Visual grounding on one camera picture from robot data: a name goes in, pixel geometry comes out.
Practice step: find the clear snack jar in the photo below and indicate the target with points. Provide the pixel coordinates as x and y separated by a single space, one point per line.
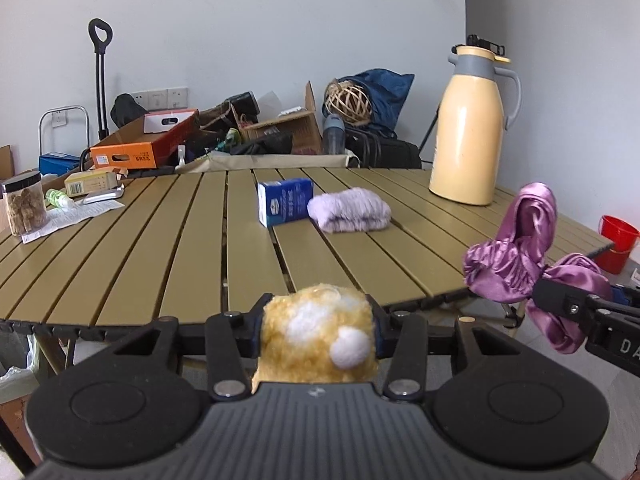
25 210

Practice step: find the blue box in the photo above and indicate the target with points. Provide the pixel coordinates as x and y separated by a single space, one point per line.
57 164

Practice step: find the red bucket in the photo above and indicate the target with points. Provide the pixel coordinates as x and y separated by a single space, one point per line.
617 245

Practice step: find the lilac fluffy cloth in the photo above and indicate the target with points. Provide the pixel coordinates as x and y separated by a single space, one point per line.
350 210

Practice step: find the green plastic bin liner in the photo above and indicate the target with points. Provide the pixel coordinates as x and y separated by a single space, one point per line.
17 385

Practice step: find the blue fabric bag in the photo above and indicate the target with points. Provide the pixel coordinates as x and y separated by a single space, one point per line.
390 95

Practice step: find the large open cardboard box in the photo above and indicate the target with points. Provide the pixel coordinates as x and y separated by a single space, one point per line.
6 165

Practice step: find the white wall socket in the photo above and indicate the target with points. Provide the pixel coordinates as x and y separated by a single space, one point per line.
140 100
178 97
159 98
58 119

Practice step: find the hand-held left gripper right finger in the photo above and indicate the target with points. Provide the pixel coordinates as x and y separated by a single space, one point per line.
385 340

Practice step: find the silver packet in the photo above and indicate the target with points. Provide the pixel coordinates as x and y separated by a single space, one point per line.
102 195

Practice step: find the rattan ball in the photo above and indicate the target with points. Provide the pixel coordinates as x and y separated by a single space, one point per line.
345 91

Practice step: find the printed paper sheet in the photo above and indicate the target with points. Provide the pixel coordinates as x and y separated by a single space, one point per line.
75 217

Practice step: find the black suitcase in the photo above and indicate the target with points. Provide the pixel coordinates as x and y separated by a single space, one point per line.
385 152

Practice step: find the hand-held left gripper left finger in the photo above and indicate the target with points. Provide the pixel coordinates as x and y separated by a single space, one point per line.
250 340

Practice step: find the yellow thermos jug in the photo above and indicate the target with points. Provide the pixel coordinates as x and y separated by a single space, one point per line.
465 135

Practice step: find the khaki folding table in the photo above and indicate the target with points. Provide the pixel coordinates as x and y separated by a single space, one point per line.
150 260

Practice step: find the metal tube frame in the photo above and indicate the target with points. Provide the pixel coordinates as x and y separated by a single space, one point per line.
65 107

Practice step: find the white pink box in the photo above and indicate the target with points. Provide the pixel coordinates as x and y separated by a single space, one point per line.
152 125

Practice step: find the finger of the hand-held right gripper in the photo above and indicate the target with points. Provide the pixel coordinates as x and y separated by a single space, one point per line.
627 296
560 300

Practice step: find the orange cardboard box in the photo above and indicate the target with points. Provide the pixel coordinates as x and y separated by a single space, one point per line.
130 156

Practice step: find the purple satin cloth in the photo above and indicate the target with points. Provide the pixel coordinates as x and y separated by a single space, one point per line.
530 225

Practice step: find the small green bottle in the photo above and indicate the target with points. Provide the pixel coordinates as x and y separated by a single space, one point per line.
60 199

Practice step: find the blue white carton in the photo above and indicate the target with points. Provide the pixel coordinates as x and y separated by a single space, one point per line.
285 202

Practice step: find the black cloth bag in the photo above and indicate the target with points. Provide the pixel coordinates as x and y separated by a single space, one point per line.
265 144

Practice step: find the grey blue water bottle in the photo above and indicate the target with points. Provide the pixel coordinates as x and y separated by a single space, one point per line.
333 137

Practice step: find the yellow plush toy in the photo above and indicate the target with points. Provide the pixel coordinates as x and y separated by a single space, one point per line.
310 350

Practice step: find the black camera bag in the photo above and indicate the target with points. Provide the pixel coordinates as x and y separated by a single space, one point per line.
245 105

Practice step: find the pale yellow box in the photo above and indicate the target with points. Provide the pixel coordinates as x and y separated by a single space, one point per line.
90 184

